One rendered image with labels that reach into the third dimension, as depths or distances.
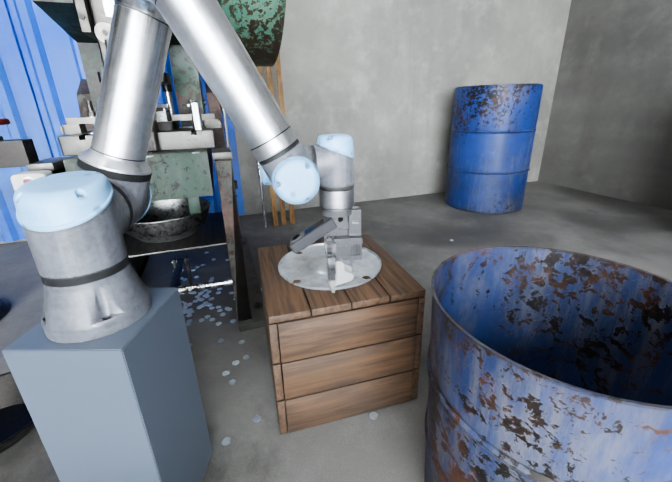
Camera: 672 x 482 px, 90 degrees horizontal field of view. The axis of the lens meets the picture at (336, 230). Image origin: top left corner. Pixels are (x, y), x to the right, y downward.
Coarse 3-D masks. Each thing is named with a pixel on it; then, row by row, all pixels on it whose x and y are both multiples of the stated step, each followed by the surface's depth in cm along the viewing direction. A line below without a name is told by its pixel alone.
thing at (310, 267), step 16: (288, 256) 101; (304, 256) 101; (320, 256) 99; (368, 256) 100; (288, 272) 91; (304, 272) 91; (320, 272) 90; (352, 272) 90; (368, 272) 90; (320, 288) 82; (336, 288) 82
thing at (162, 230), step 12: (156, 204) 145; (168, 204) 147; (180, 204) 148; (204, 204) 143; (144, 216) 141; (156, 216) 144; (168, 216) 146; (180, 216) 147; (192, 216) 124; (204, 216) 131; (132, 228) 118; (144, 228) 117; (156, 228) 118; (168, 228) 120; (180, 228) 122; (192, 228) 127; (144, 240) 124; (156, 240) 123; (168, 240) 125
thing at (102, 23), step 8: (88, 0) 99; (96, 0) 100; (104, 0) 100; (112, 0) 101; (96, 8) 100; (104, 8) 101; (112, 8) 101; (96, 16) 101; (104, 16) 101; (96, 24) 101; (104, 24) 101; (96, 32) 101; (104, 32) 101; (104, 40) 101; (104, 48) 104; (104, 56) 104
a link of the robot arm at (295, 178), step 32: (160, 0) 43; (192, 0) 43; (192, 32) 44; (224, 32) 46; (224, 64) 46; (224, 96) 48; (256, 96) 49; (256, 128) 50; (288, 128) 53; (288, 160) 51; (288, 192) 52
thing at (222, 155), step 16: (208, 96) 147; (224, 144) 150; (224, 160) 106; (224, 176) 107; (224, 192) 108; (224, 208) 110; (224, 224) 112; (240, 240) 115; (240, 256) 117; (240, 272) 119; (240, 288) 121; (256, 288) 148; (240, 304) 123; (256, 304) 133; (240, 320) 125; (256, 320) 126
